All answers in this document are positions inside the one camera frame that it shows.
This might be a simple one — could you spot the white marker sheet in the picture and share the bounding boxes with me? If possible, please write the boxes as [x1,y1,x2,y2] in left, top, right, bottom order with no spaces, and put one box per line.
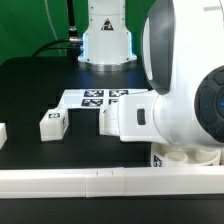
[58,89,146,109]

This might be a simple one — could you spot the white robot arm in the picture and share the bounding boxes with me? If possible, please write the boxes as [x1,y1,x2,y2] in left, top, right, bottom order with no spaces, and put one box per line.
[103,0,224,147]

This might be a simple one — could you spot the white U-shaped fence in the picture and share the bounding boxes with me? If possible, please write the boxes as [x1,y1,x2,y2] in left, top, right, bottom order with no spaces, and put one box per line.
[0,122,224,200]

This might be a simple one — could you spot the black thick cable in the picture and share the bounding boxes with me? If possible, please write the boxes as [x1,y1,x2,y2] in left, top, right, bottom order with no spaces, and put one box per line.
[31,0,84,64]

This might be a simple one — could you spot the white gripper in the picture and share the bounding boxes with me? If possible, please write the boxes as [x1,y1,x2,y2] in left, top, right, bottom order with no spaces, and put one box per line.
[99,91,167,144]

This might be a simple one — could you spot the thin grey cable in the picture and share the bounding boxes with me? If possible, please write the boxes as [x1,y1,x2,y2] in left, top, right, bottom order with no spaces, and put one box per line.
[44,0,64,57]

